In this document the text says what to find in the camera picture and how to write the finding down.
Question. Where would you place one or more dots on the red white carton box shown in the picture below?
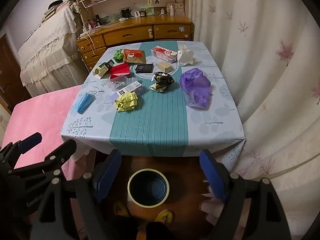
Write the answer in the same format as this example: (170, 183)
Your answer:
(165, 53)

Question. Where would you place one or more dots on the blue face mask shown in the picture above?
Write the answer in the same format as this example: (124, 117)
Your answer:
(85, 102)

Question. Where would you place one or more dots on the brown wooden door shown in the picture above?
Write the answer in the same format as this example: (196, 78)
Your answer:
(7, 72)

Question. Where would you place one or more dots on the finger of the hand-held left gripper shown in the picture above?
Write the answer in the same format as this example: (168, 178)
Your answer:
(62, 152)
(31, 140)

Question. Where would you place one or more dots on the orange snack packet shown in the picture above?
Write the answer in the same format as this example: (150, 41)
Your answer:
(135, 55)

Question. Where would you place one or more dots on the black object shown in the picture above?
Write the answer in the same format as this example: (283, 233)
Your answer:
(55, 3)

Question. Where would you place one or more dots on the green wrapper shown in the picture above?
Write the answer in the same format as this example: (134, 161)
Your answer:
(118, 54)

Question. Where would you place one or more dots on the black box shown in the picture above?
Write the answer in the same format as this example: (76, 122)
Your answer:
(144, 68)

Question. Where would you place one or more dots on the black photo frame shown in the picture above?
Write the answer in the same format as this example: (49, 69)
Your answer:
(125, 12)

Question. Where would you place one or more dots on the round dark trash bin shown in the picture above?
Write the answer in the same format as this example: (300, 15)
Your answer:
(148, 190)

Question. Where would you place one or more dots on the white lace cover cloth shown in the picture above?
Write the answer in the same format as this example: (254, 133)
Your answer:
(45, 55)

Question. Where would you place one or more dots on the white floral curtain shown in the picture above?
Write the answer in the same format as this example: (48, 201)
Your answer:
(262, 55)

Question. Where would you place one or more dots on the yellow paper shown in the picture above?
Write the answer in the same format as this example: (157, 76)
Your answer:
(127, 101)

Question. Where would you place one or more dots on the red pouch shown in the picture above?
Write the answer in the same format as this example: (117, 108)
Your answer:
(120, 71)

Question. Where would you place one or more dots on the clear plastic container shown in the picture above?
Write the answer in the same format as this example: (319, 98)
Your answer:
(117, 83)

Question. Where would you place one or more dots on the green white small box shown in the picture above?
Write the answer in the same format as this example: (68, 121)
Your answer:
(101, 70)

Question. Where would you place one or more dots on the white paper bag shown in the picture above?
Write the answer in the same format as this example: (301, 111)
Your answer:
(185, 55)

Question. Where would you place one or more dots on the beige block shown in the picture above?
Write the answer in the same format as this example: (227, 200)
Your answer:
(165, 66)

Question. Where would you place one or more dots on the white green drawer ornament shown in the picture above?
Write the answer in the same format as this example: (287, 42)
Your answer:
(150, 33)

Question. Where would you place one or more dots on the black yellow wrapper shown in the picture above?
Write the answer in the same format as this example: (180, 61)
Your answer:
(162, 81)

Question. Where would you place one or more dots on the purple plastic bag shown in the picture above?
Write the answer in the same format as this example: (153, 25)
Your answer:
(196, 87)

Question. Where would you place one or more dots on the tall white bottle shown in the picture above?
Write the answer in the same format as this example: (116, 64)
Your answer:
(172, 10)

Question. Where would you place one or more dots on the person's black trouser leg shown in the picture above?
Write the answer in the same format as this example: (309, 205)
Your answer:
(155, 231)

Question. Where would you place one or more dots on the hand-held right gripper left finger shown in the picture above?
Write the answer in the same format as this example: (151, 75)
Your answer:
(107, 177)

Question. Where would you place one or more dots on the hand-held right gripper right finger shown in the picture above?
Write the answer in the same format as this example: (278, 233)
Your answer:
(215, 177)

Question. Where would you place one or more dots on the pink blanket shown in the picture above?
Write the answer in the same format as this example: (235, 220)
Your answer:
(37, 115)

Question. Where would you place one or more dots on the pale blue teal tablecloth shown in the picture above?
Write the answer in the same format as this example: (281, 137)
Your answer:
(150, 122)

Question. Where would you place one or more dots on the wooden desk with drawers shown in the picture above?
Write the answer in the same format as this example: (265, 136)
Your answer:
(125, 33)

